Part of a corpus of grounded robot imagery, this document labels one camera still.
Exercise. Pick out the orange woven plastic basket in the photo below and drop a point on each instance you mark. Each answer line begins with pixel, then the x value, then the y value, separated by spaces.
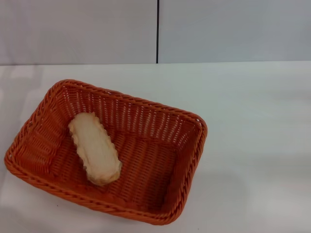
pixel 145 165

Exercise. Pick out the striped orange cream bread roll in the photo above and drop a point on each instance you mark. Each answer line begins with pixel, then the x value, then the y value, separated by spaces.
pixel 94 148

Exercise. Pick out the black vertical wall strip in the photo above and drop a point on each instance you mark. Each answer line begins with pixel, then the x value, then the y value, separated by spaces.
pixel 158 31

